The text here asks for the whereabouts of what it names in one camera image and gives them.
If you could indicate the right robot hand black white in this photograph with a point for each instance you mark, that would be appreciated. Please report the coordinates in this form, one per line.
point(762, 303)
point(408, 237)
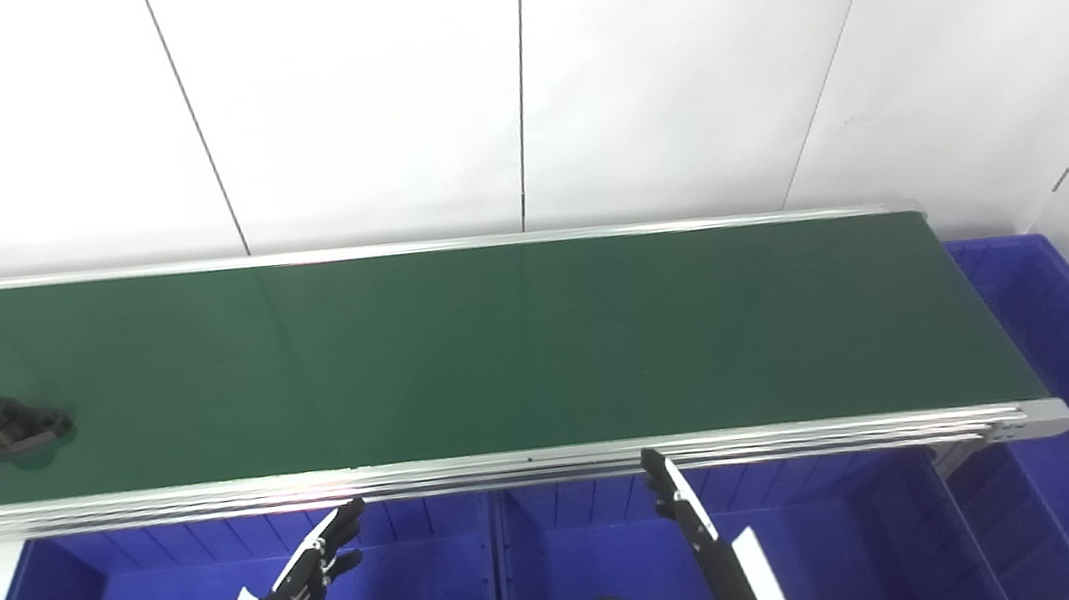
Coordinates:
point(739, 589)

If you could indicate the black machined flange part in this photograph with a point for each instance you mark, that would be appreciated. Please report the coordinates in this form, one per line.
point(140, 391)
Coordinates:
point(11, 428)

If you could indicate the green conveyor belt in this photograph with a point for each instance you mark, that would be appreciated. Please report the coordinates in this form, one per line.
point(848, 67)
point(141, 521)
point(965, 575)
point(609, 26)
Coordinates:
point(474, 473)

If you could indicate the green conveyor belt surface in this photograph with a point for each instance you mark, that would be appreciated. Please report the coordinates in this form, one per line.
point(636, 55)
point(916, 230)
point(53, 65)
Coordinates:
point(519, 342)

